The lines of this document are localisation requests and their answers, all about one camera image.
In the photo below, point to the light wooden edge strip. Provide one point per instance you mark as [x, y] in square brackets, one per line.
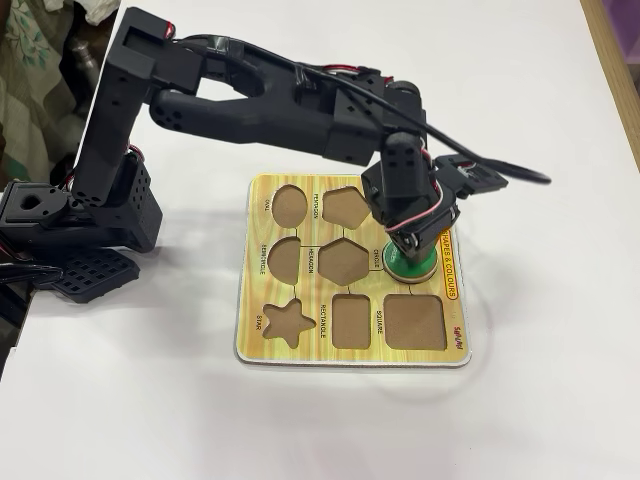
[600, 20]

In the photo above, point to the green round piece yellow pin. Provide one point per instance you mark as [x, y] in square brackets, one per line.
[415, 273]

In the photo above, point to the black table clamp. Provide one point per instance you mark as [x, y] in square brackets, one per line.
[30, 274]

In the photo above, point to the wooden shapes puzzle board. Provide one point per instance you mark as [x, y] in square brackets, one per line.
[260, 280]

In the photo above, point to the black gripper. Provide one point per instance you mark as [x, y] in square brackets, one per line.
[421, 238]

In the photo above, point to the white crumpled cloth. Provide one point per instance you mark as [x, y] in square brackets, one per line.
[100, 10]

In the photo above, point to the dark metal bottle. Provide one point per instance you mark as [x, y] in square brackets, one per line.
[85, 65]

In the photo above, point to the black robot base grid foot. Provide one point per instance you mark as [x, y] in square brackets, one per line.
[95, 272]

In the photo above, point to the black square wrist camera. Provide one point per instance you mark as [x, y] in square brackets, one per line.
[475, 180]

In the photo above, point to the floral green cloth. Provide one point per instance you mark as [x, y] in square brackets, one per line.
[25, 75]

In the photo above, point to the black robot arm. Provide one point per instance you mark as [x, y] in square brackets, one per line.
[225, 115]

